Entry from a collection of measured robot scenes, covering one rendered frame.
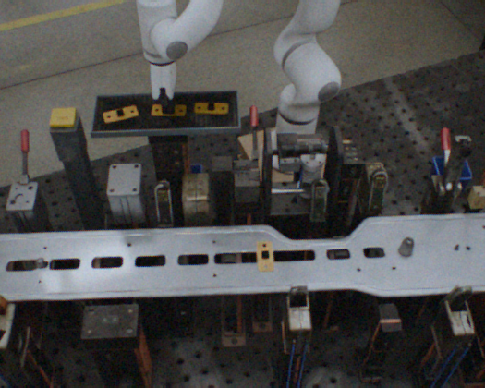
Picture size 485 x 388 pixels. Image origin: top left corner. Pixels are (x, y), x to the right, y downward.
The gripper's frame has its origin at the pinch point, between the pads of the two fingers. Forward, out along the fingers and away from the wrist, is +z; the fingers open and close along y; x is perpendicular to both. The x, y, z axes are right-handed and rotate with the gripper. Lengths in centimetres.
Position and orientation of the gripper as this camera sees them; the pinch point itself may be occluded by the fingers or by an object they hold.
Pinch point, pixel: (168, 103)
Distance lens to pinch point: 157.3
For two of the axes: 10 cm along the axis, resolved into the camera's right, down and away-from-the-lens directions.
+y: -0.3, 7.8, -6.2
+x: 10.0, 0.3, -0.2
